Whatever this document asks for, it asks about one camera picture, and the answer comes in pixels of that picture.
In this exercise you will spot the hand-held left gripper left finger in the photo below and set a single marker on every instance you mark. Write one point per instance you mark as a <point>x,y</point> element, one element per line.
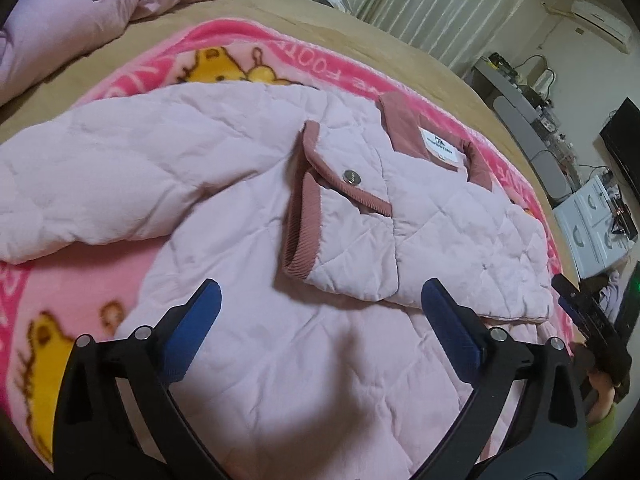
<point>200,310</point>

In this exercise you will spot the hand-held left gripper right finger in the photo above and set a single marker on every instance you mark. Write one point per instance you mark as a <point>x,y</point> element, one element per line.
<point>450,320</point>

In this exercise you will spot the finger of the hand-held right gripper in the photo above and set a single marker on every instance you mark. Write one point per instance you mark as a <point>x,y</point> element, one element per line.
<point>572,300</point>

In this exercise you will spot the pink quilted jacket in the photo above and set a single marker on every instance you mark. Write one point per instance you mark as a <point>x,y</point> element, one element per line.
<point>250,210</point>

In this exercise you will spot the person's right forearm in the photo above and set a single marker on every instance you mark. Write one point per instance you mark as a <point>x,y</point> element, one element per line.
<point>602,435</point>

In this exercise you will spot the lilac cloth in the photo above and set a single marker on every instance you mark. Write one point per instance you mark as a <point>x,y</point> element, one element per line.
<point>611,297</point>

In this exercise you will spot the white drawer cabinet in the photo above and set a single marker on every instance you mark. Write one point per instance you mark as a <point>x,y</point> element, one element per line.
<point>585,225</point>

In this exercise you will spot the pink printed blanket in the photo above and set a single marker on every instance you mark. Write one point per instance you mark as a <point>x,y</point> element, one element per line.
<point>65,280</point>

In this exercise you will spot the black flat screen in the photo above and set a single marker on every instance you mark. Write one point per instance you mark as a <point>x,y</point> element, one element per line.
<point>625,140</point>

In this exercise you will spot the clutter of small desk items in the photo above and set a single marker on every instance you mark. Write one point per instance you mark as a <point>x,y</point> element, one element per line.
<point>545,120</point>

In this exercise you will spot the grey dressing table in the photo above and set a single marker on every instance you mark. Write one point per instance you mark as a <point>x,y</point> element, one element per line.
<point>520,105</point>

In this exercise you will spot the white air conditioner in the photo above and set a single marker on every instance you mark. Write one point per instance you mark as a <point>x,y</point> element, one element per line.
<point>600,20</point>

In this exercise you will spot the pink printed duvet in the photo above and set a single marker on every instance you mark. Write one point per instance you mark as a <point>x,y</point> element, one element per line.
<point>50,35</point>

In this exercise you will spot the cream satin curtain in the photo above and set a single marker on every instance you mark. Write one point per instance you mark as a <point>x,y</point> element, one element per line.
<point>425,5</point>

